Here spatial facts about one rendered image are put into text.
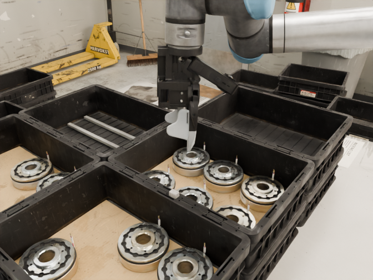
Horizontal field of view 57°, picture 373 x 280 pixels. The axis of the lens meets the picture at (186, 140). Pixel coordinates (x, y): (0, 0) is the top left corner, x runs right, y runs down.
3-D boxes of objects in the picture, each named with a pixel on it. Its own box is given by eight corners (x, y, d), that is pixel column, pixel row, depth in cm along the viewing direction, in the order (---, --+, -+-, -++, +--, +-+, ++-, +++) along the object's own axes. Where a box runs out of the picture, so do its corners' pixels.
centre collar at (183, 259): (204, 268, 63) (204, 265, 63) (186, 285, 60) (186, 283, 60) (184, 253, 66) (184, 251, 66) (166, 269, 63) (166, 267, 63)
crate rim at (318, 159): (353, 123, 102) (354, 116, 101) (315, 170, 82) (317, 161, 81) (236, 90, 123) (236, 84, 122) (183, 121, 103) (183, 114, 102)
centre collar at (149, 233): (160, 237, 70) (160, 235, 70) (145, 254, 66) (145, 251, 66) (141, 228, 72) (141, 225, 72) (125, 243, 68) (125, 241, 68)
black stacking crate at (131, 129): (182, 148, 108) (182, 116, 102) (109, 197, 88) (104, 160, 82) (100, 113, 129) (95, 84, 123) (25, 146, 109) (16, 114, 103)
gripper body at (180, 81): (156, 99, 74) (157, 41, 69) (196, 99, 75) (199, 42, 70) (158, 111, 68) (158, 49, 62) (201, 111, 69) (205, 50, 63)
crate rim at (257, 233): (315, 170, 82) (317, 161, 81) (253, 248, 62) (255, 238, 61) (183, 121, 103) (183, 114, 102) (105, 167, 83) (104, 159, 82)
